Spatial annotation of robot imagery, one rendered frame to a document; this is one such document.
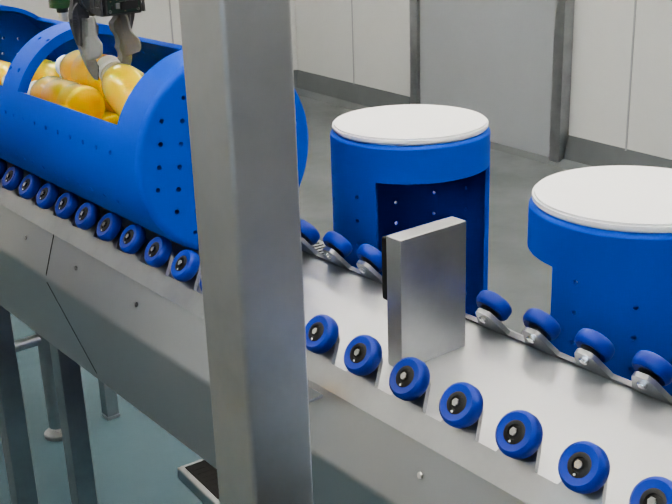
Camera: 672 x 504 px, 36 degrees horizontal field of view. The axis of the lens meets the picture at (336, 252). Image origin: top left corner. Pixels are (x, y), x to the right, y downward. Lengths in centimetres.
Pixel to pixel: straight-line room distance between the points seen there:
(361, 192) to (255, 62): 105
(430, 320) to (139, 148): 46
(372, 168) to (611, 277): 56
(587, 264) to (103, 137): 67
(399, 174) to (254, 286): 98
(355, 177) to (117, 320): 49
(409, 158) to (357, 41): 514
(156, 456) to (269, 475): 202
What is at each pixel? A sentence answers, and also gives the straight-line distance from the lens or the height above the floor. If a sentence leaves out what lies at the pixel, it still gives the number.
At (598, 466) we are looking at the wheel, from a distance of 93.
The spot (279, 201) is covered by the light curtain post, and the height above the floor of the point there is 122.
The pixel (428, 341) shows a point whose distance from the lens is 119.
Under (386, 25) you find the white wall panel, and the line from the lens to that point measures 659.
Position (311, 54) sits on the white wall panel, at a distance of 734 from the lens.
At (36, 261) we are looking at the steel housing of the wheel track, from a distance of 183.
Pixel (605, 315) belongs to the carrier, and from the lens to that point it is 137.
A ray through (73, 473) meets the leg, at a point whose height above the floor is 16.
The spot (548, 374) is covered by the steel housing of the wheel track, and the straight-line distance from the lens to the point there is 118.
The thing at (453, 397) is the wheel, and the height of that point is 97.
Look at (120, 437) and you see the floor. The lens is 299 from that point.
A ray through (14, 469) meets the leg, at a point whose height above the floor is 23.
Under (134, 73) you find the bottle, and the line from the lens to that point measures 155.
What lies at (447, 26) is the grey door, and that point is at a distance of 606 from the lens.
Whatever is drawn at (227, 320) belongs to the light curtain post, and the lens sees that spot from 81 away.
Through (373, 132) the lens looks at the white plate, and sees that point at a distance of 178.
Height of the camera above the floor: 145
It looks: 20 degrees down
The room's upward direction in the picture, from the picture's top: 2 degrees counter-clockwise
